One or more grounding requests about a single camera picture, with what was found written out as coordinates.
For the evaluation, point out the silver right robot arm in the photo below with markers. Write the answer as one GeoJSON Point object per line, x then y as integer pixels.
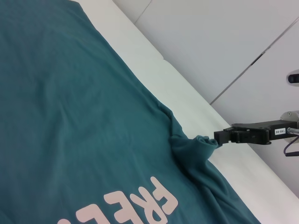
{"type": "Point", "coordinates": [290, 116]}

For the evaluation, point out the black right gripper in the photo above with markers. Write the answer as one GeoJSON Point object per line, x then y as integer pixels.
{"type": "Point", "coordinates": [268, 126]}

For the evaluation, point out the teal T-shirt with FREE print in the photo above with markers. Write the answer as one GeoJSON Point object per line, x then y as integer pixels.
{"type": "Point", "coordinates": [81, 105]}

